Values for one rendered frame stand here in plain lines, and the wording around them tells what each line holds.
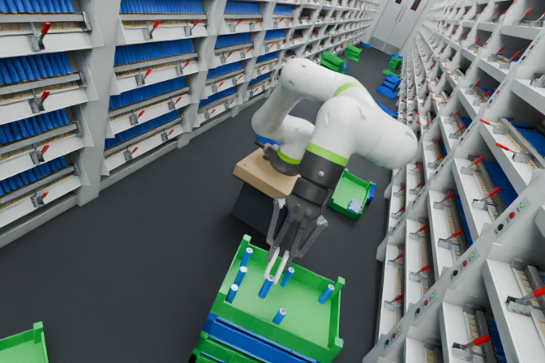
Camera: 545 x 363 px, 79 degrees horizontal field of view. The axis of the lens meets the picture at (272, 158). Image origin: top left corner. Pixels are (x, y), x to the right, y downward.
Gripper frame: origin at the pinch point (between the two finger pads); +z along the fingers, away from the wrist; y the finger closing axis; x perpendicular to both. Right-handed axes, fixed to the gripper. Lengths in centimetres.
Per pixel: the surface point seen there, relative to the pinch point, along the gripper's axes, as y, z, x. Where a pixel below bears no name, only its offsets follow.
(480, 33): -87, -153, -180
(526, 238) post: -53, -28, -9
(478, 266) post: -50, -16, -15
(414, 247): -60, -6, -71
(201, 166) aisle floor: 49, 9, -116
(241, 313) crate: 2.6, 13.7, -0.3
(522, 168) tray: -55, -46, -25
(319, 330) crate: -17.9, 14.1, -9.0
